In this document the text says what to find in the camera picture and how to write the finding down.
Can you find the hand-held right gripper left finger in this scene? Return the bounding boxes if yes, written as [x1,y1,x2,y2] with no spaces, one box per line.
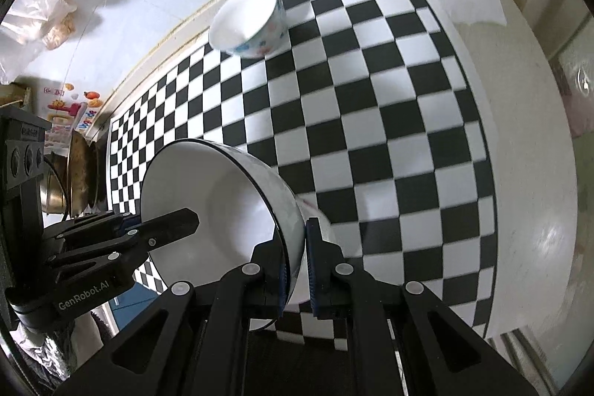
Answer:
[56,233,291,396]

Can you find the dark frying pan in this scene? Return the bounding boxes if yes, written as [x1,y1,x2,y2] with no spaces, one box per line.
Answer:
[66,129,102,217]

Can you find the dark rimmed white bowl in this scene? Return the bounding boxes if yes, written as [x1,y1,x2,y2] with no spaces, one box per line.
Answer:
[140,138,307,330]

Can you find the floral white bowl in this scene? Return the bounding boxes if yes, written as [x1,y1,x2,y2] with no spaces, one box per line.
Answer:
[208,0,285,59]

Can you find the black white checkered mat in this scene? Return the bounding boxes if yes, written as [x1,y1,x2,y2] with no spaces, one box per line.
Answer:
[108,0,498,353]

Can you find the glass sliding door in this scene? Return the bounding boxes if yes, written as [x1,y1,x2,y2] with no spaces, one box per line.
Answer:
[548,0,594,139]

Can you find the plastic bag with brown food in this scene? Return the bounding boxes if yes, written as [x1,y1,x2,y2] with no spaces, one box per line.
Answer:
[42,13,78,50]

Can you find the stainless steel steamer pot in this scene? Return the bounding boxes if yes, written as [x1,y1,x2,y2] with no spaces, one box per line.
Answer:
[39,150,71,216]

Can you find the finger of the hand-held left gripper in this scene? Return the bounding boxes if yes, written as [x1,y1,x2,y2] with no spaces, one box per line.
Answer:
[58,212,140,241]
[46,209,200,285]

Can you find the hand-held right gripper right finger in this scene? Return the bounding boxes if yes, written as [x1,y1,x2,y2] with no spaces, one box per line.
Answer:
[304,217,540,396]

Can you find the clear plastic bag with eggs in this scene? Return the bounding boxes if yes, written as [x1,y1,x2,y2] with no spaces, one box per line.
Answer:
[0,0,79,85]

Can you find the colourful wall stickers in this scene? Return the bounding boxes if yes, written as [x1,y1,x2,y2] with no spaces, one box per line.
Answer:
[41,83,104,143]

